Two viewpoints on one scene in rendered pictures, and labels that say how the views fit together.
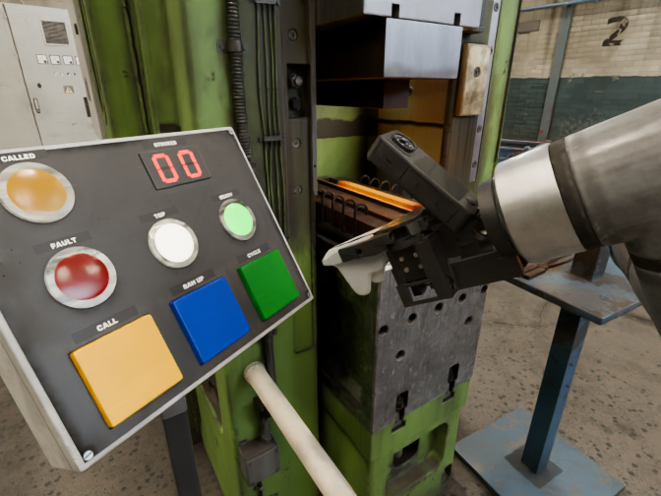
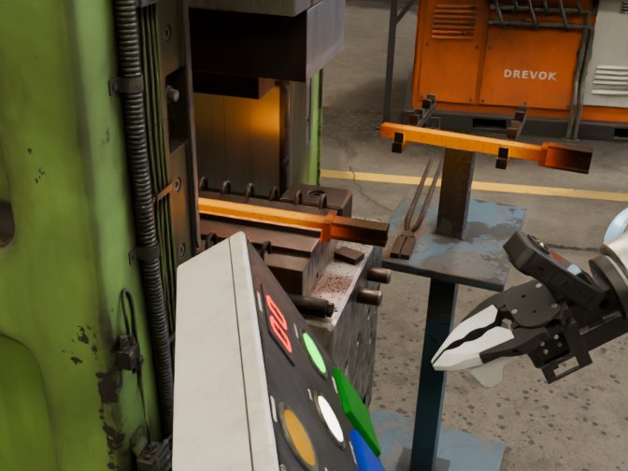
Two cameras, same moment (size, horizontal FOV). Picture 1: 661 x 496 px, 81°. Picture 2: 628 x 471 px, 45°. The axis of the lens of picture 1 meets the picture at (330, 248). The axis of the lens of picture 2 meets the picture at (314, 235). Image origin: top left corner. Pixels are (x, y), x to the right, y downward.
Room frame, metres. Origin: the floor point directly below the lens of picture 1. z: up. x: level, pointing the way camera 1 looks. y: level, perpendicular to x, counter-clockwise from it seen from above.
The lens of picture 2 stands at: (0.02, 0.54, 1.55)
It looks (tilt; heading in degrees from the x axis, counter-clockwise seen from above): 27 degrees down; 319
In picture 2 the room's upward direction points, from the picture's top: 1 degrees clockwise
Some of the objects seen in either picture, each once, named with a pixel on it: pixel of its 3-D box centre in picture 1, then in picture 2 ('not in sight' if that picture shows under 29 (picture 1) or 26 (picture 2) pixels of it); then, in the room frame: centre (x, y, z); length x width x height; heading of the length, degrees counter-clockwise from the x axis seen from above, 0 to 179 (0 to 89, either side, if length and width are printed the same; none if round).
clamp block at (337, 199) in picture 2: not in sight; (316, 209); (0.97, -0.30, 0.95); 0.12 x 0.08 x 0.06; 33
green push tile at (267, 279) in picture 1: (268, 283); (352, 413); (0.47, 0.08, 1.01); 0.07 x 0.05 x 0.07; 148
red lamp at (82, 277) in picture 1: (82, 277); not in sight; (0.32, 0.23, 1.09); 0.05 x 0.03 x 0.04; 123
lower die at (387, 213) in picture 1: (355, 207); (202, 235); (1.00, -0.07, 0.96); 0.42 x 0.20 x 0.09; 33
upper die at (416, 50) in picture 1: (358, 57); (191, 19); (1.00, -0.07, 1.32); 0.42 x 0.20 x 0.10; 33
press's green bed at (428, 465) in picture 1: (361, 404); not in sight; (1.04, -0.11, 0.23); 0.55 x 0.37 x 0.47; 33
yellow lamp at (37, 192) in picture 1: (37, 192); (298, 437); (0.34, 0.26, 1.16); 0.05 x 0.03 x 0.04; 123
